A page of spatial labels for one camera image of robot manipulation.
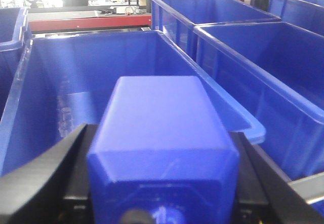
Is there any blue bin left neighbour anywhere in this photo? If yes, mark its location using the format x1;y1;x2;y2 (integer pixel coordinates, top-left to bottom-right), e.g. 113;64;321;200
1;7;32;114

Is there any blue bin right neighbour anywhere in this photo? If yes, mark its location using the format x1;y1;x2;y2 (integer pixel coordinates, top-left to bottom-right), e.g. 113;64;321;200
194;22;323;180

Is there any blue bin neighbour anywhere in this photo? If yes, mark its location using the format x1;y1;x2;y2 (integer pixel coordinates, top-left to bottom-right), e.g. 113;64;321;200
1;7;32;114
194;22;323;180

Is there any blue target bin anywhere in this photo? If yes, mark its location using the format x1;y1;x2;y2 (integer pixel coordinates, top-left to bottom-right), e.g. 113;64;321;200
1;30;266;175

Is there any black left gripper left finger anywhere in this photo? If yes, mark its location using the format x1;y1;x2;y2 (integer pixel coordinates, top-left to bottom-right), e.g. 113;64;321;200
1;124;98;223

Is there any blue bin far right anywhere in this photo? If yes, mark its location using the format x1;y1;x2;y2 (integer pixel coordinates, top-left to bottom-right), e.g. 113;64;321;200
268;0;323;35

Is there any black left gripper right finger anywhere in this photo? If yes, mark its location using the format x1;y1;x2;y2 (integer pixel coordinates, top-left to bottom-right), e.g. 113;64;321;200
230;132;323;223

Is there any blue bin rear right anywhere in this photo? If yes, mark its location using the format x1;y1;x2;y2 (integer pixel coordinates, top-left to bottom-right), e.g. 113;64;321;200
150;0;281;59

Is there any blue rectangular bottle part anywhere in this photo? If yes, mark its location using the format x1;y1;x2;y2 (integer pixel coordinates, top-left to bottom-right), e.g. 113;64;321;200
87;76;239;223

